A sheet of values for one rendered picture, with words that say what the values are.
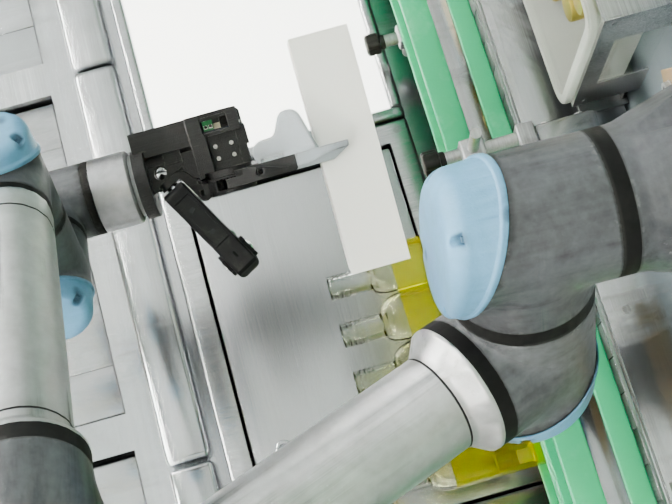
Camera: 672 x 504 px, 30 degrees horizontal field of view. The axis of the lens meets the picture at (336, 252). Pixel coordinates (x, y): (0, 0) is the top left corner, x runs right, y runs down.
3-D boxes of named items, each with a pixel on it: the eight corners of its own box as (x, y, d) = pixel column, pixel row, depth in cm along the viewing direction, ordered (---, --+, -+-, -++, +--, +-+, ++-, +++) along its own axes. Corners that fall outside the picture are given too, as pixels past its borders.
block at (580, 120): (580, 132, 144) (521, 148, 144) (592, 102, 135) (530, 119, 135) (590, 160, 143) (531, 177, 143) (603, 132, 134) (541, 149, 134)
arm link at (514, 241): (625, 198, 87) (437, 246, 87) (624, 325, 96) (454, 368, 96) (569, 96, 96) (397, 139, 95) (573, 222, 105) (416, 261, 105)
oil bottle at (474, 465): (594, 398, 145) (416, 449, 145) (601, 391, 140) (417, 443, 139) (610, 445, 144) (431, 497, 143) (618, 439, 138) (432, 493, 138)
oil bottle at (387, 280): (532, 214, 151) (362, 262, 151) (537, 200, 146) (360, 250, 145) (547, 257, 150) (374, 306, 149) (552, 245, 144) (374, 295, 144)
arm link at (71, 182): (6, 284, 125) (4, 228, 131) (113, 254, 125) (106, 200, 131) (-23, 229, 120) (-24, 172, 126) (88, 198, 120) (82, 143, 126)
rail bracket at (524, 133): (520, 155, 146) (417, 183, 145) (536, 101, 130) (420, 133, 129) (528, 178, 145) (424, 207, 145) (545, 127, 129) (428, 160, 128)
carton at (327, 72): (346, 23, 123) (287, 39, 123) (410, 258, 125) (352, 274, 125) (343, 29, 129) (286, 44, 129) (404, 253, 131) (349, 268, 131)
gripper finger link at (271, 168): (290, 155, 120) (206, 178, 122) (294, 170, 120) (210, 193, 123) (302, 151, 125) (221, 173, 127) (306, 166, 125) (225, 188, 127)
